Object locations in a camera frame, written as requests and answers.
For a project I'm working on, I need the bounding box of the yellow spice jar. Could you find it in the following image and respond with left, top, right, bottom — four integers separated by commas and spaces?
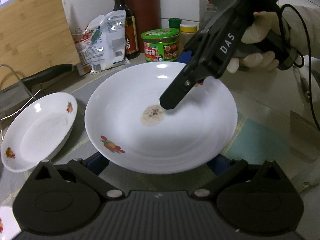
179, 23, 198, 48

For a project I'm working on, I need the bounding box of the brown cardboard piece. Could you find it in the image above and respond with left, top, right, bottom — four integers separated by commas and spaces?
290, 110, 320, 163

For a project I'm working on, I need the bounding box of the red-print plastic bag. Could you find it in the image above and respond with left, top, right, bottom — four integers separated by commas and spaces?
72, 26, 100, 77

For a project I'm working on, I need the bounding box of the clear red-cap plastic bottle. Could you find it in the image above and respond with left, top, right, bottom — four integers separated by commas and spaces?
200, 1, 218, 33

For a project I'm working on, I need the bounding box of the metal cable connector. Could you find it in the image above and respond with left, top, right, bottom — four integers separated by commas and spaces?
299, 70, 310, 98

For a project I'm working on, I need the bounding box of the grey checked mat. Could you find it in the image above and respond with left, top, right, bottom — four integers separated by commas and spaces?
0, 65, 253, 205

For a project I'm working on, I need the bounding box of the white green-striped bag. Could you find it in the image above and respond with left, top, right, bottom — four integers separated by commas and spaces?
85, 15, 105, 46

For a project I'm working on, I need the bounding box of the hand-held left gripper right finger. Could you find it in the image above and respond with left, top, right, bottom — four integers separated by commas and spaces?
192, 154, 284, 200

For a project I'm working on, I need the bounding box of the wooden cutting board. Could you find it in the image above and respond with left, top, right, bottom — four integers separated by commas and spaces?
0, 0, 81, 90

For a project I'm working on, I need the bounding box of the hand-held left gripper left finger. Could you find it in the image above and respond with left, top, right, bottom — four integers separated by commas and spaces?
34, 152, 125, 200

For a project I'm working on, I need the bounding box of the person's right hand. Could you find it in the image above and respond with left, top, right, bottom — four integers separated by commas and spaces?
227, 12, 292, 74

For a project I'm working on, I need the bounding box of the green-cap bottle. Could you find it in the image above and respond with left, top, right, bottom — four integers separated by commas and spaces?
168, 18, 182, 29

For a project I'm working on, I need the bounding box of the green-lid sauce jar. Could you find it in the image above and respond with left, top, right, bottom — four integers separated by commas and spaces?
141, 28, 180, 63

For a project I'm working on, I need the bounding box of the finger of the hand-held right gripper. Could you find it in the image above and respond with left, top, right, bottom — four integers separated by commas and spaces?
159, 29, 220, 110
179, 29, 213, 64

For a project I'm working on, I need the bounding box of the black cable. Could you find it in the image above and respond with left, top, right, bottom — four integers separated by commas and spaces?
276, 3, 320, 132

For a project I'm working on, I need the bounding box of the large white flower-print plate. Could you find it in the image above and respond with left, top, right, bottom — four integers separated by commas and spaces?
84, 62, 238, 173

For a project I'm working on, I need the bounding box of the red-brown knife holder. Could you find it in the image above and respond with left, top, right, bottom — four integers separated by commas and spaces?
124, 0, 162, 39

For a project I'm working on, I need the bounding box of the white blue-print plastic bag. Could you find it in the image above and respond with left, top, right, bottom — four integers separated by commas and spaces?
86, 9, 130, 74

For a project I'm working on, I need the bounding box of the white plastic cutting board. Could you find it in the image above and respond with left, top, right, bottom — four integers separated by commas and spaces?
61, 0, 128, 35

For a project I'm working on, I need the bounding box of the black-handled kitchen knife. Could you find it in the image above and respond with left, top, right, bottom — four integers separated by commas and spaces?
0, 64, 73, 115

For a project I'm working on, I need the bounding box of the person's right forearm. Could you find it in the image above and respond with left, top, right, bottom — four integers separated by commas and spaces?
280, 4, 320, 63

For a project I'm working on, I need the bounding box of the dark soy sauce bottle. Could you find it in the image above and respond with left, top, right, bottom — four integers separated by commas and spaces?
112, 0, 140, 60

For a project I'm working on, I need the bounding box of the teal mat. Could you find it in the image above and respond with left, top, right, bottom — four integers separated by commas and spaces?
232, 117, 288, 165

